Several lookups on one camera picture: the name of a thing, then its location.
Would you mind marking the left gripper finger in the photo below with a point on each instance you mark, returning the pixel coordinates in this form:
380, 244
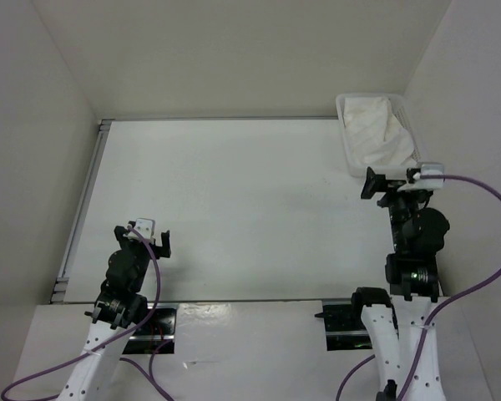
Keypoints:
163, 250
120, 233

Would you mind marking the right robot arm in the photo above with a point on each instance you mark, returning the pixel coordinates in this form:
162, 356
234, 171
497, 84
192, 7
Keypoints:
404, 342

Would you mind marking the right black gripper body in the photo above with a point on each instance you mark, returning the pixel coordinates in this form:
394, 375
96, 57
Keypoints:
401, 204

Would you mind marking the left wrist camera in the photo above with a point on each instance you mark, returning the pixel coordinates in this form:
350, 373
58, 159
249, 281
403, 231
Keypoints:
142, 226

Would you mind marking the white plastic basket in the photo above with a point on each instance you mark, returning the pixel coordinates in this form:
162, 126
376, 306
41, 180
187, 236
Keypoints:
399, 109

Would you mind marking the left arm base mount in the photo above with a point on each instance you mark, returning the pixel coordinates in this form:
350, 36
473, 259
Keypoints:
157, 335

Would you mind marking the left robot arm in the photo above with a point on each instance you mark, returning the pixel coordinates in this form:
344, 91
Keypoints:
119, 310

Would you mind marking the white pleated skirt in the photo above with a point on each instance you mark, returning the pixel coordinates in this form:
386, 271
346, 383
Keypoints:
374, 135

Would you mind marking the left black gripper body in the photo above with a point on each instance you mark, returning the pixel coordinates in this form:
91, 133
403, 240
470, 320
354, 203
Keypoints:
142, 251

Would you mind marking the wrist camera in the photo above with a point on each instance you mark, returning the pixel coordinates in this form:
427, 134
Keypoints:
142, 226
425, 176

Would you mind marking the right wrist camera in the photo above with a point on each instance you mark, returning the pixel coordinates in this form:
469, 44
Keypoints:
425, 176

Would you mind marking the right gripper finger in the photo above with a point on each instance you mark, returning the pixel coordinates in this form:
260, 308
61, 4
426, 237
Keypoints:
375, 179
372, 186

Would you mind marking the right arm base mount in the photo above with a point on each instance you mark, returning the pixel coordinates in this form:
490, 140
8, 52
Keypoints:
343, 328

